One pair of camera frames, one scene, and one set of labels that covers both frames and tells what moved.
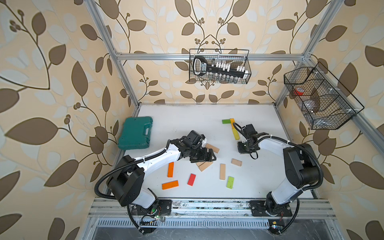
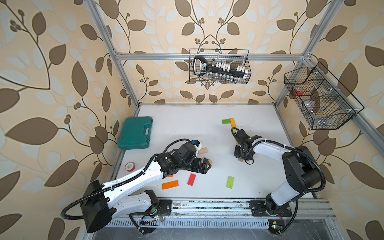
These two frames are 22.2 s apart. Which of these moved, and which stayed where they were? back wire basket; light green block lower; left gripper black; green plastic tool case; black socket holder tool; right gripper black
Moved: left gripper black; right gripper black
Stayed: black socket holder tool; light green block lower; green plastic tool case; back wire basket
